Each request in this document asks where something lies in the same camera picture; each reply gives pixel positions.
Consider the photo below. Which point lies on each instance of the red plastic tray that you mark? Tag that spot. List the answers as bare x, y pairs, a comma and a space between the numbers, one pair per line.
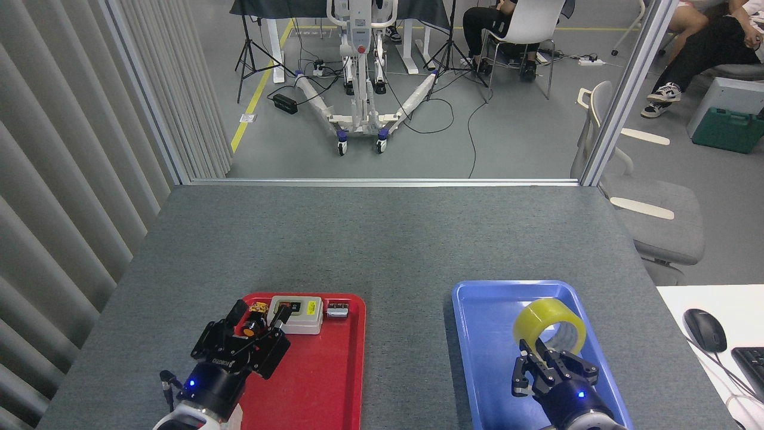
328, 370

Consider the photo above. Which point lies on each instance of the person in black trousers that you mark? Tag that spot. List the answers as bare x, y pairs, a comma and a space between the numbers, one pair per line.
704, 51

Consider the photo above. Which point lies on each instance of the white side desk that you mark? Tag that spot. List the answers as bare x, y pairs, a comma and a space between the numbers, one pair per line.
740, 310

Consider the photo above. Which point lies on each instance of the person with bare legs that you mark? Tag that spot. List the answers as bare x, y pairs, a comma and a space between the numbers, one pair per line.
686, 21

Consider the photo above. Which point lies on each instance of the white power strip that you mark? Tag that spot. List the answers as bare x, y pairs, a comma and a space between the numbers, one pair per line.
591, 60

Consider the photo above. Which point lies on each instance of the grey two-button switch box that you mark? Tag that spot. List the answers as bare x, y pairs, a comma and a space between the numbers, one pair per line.
307, 316

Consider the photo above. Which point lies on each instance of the white-legged desk with dark top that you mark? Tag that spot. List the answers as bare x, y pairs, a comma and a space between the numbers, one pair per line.
277, 42

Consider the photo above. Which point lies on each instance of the grey office chair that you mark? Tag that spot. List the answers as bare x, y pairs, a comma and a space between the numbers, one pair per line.
656, 221

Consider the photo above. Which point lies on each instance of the grey vertical blinds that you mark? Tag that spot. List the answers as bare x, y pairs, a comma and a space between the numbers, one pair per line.
71, 179

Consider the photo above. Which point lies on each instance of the white chair with metal legs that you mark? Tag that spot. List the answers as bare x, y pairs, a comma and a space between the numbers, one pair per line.
531, 21

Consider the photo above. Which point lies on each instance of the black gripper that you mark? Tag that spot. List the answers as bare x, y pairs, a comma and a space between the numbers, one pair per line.
218, 382
576, 403

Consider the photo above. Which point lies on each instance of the black computer mouse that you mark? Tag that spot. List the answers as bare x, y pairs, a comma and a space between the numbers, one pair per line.
704, 329

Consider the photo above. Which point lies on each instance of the black keyboard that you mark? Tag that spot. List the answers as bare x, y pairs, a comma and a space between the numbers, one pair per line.
751, 370

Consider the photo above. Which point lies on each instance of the white stand on wheels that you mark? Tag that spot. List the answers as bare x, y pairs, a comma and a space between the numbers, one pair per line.
358, 71

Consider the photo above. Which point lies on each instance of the black yellow push button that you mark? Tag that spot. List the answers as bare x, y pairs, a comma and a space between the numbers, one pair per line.
255, 322

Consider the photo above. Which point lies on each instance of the small silver black component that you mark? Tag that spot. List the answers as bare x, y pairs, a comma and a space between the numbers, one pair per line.
337, 310

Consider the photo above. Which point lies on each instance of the silver frame post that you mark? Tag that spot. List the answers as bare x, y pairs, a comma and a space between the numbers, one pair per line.
627, 95

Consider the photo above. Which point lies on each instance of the black power adapter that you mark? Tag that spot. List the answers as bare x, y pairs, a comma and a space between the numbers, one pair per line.
285, 104

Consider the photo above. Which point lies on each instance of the green plastic case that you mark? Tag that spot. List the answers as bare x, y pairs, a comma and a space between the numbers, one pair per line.
728, 130

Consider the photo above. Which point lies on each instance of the blue plastic tray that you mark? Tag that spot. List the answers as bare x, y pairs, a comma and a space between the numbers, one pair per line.
489, 334

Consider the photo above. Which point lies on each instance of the person on white chair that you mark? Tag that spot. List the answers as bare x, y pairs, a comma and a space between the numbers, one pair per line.
483, 24

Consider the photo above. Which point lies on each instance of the yellow tape roll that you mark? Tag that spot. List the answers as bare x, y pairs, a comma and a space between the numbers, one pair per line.
540, 312

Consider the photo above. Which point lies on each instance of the silver frame rail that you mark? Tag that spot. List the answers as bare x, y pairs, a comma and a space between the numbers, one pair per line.
382, 181

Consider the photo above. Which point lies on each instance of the black tripod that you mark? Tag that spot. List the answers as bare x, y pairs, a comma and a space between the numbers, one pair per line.
449, 51
250, 57

